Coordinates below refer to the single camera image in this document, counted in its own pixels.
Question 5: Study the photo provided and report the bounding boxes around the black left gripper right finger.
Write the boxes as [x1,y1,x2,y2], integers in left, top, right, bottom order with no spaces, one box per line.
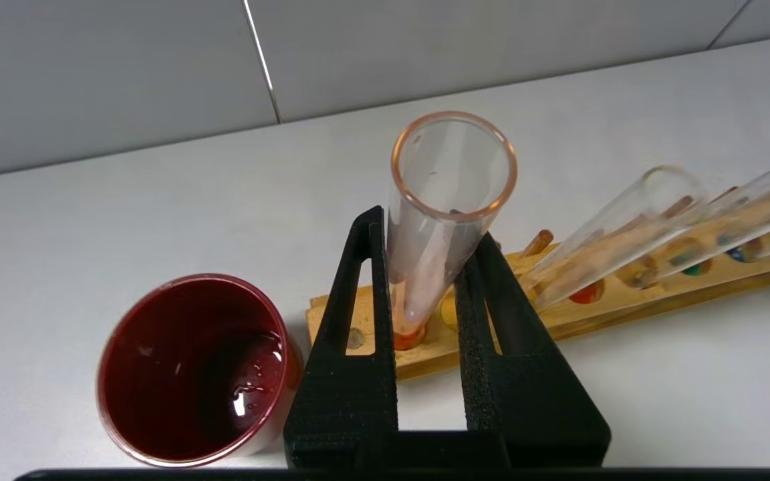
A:
[455,230,612,468]

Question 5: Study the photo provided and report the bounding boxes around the test tube with orange-red pigment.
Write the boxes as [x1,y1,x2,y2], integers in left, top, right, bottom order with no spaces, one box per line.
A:
[385,111,518,351]

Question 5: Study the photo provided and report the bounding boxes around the dark red cup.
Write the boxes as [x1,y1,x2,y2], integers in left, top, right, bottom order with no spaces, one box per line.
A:
[96,273,303,468]

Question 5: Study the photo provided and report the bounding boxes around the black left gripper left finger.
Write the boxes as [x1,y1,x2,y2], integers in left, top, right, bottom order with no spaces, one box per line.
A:
[283,206,400,468]

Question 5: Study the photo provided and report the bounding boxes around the test tube with red pigment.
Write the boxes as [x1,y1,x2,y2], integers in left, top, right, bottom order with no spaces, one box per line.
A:
[652,147,770,269]

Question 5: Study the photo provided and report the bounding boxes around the test tube with yellow pigment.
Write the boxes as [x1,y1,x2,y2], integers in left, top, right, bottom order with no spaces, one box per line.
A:
[531,165,708,312]

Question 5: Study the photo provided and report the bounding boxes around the wooden test tube rack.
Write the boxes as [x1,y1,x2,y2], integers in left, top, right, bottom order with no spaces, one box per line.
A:
[306,177,770,381]

